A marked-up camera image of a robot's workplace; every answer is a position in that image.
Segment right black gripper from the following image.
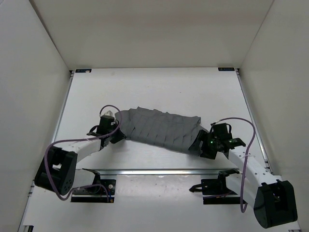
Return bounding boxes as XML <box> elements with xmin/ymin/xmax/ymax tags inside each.
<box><xmin>189</xmin><ymin>130</ymin><xmax>220</xmax><ymax>160</ymax></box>

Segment grey pleated skirt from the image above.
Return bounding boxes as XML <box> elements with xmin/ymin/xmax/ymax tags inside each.
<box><xmin>115</xmin><ymin>107</ymin><xmax>204</xmax><ymax>156</ymax></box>

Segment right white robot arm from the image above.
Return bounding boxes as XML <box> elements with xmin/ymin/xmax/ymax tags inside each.
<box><xmin>189</xmin><ymin>123</ymin><xmax>298</xmax><ymax>229</ymax></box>

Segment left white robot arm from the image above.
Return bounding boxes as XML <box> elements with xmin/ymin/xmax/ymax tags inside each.
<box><xmin>34</xmin><ymin>116</ymin><xmax>126</xmax><ymax>201</ymax></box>

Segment left blue corner label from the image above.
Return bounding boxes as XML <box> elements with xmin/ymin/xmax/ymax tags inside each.
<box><xmin>75</xmin><ymin>69</ymin><xmax>92</xmax><ymax>73</ymax></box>

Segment blue corner label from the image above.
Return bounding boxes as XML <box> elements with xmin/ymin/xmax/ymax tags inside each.
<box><xmin>218</xmin><ymin>67</ymin><xmax>235</xmax><ymax>72</ymax></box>
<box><xmin>75</xmin><ymin>69</ymin><xmax>92</xmax><ymax>73</ymax></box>

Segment right blue corner label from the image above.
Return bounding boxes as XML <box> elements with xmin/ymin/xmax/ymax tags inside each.
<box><xmin>218</xmin><ymin>67</ymin><xmax>235</xmax><ymax>72</ymax></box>

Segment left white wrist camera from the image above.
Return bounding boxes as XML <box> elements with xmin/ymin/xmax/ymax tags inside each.
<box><xmin>99</xmin><ymin>110</ymin><xmax>114</xmax><ymax>119</ymax></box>

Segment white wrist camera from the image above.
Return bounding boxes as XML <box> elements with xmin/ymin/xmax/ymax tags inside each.
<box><xmin>99</xmin><ymin>110</ymin><xmax>114</xmax><ymax>119</ymax></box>
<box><xmin>211</xmin><ymin>120</ymin><xmax>223</xmax><ymax>127</ymax></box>

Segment aluminium front rail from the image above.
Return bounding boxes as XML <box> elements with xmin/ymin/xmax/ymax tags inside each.
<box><xmin>95</xmin><ymin>169</ymin><xmax>224</xmax><ymax>176</ymax></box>

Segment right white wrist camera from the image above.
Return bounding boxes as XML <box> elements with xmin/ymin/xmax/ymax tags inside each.
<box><xmin>211</xmin><ymin>120</ymin><xmax>223</xmax><ymax>127</ymax></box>

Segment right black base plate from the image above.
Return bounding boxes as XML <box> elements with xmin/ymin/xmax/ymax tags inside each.
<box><xmin>201</xmin><ymin>179</ymin><xmax>240</xmax><ymax>205</ymax></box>

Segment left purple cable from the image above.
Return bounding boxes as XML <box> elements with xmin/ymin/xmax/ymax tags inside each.
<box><xmin>44</xmin><ymin>104</ymin><xmax>123</xmax><ymax>203</ymax></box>

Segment purple cable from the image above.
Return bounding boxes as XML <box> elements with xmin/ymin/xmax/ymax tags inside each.
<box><xmin>217</xmin><ymin>117</ymin><xmax>256</xmax><ymax>213</ymax></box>
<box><xmin>44</xmin><ymin>104</ymin><xmax>123</xmax><ymax>203</ymax></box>

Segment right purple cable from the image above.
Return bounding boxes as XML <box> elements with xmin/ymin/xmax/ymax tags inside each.
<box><xmin>217</xmin><ymin>117</ymin><xmax>256</xmax><ymax>213</ymax></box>

